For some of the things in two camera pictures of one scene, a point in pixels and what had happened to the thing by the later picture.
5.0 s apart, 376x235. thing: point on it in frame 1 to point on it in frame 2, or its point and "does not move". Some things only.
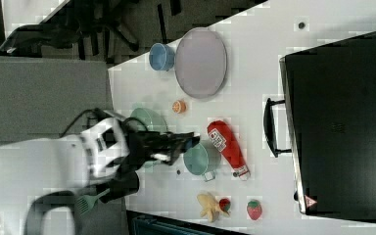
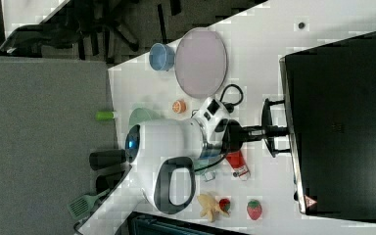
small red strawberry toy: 224,204 does not move
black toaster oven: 338,120 does not move
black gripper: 143,145 to 235,133
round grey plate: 201,63 does not move
